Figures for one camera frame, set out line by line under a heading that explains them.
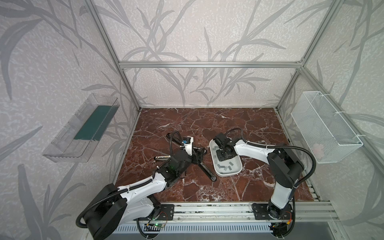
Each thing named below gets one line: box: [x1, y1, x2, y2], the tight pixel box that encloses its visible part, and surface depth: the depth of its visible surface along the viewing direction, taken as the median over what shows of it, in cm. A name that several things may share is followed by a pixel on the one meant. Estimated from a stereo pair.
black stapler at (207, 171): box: [197, 161, 217, 182], surface depth 88 cm
